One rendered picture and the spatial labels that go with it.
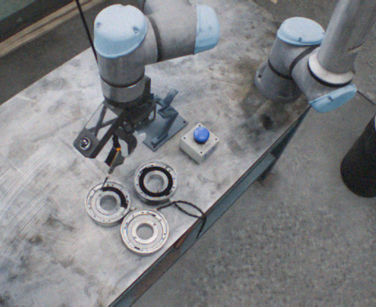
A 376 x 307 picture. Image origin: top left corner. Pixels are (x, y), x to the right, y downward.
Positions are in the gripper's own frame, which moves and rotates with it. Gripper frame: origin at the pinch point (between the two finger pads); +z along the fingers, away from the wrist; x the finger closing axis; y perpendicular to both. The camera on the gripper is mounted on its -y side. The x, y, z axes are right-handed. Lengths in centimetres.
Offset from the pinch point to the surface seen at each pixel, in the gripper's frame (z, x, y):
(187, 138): 8.6, -5.0, 17.6
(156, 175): 10.8, -6.0, 5.6
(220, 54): 13, 10, 50
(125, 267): 13.1, -16.6, -14.5
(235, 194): 69, -16, 44
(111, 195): 10.4, -2.7, -5.6
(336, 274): 93, -74, 58
